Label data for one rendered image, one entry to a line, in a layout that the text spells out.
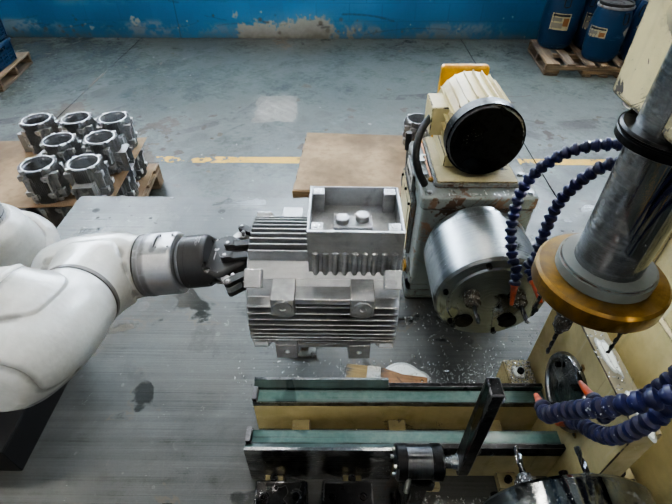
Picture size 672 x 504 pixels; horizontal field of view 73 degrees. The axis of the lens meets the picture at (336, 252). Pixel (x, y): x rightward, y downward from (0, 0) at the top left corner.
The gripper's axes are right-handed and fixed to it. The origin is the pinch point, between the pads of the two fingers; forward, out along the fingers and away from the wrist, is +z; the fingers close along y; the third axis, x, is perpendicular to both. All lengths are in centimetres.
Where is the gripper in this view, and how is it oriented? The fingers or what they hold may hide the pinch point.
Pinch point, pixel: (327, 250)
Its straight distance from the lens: 62.9
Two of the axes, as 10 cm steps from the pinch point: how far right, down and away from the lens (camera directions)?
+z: 9.9, -0.8, -0.8
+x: 1.1, 7.4, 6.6
